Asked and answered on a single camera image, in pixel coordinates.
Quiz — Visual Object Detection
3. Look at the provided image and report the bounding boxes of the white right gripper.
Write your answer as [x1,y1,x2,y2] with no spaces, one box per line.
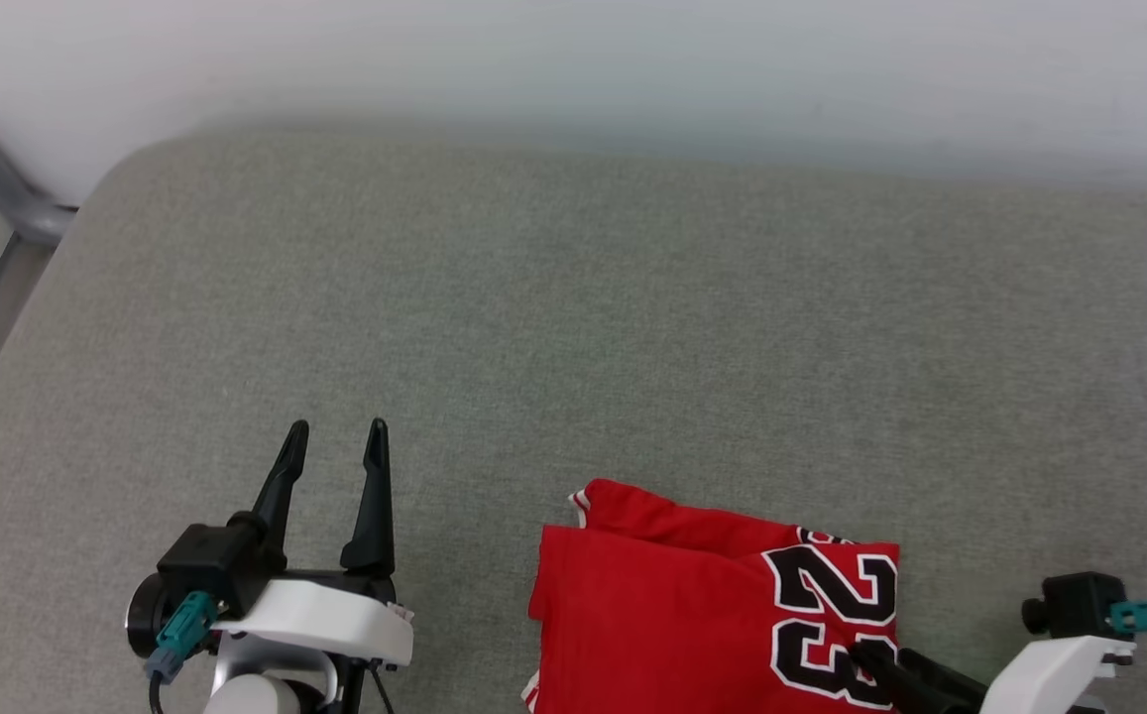
[845,633,1137,714]

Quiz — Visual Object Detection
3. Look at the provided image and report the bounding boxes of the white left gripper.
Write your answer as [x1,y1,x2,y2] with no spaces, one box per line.
[214,416,415,668]

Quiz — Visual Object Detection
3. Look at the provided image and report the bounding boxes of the red basketball jersey number 23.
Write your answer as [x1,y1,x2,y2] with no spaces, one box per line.
[521,478,902,714]

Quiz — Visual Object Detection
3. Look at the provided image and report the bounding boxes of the thin black cable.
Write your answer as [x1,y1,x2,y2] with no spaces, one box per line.
[365,662,398,714]

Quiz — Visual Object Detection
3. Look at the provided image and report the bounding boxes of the grey metal partition frame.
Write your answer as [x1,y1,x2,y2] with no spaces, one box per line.
[0,77,78,417]

